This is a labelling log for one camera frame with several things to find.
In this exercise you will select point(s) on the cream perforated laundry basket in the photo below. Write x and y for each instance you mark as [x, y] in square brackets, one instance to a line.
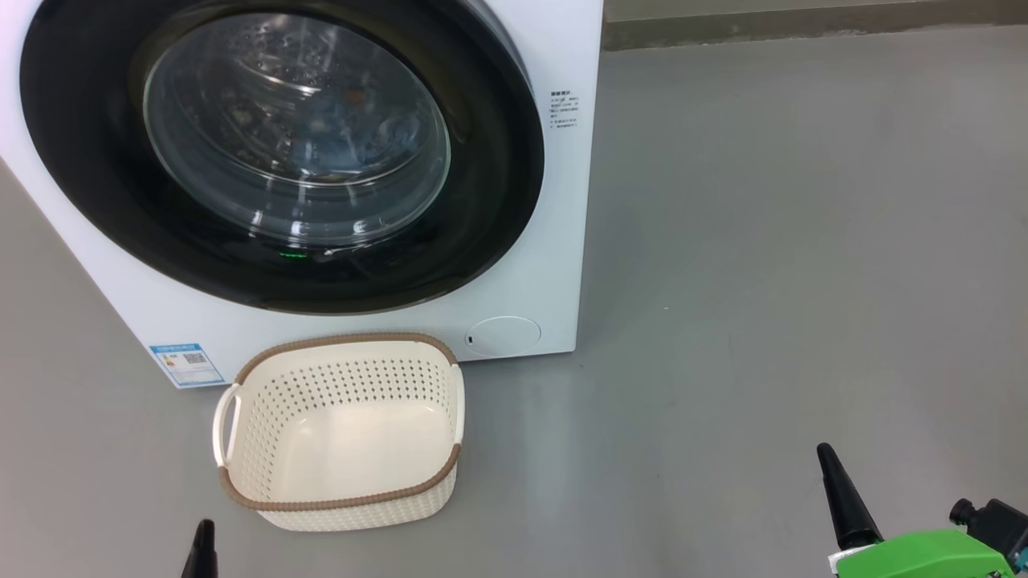
[345, 449]

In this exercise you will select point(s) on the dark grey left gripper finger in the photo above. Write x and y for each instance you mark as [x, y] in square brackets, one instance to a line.
[202, 558]

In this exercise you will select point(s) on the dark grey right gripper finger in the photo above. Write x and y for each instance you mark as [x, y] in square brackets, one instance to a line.
[847, 506]

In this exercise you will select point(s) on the dark grey glass washer door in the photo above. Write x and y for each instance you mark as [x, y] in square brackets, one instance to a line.
[498, 185]

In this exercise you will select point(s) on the round white filter cover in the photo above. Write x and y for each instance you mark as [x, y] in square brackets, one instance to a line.
[504, 335]

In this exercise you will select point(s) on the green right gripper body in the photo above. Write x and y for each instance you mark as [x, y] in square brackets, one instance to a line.
[923, 558]

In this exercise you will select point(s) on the white front-load washing machine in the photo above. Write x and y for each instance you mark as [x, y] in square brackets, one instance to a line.
[562, 241]

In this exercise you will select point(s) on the blue white energy label sticker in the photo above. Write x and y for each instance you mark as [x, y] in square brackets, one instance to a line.
[189, 365]

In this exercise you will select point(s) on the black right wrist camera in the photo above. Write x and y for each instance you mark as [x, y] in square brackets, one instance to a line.
[1000, 526]

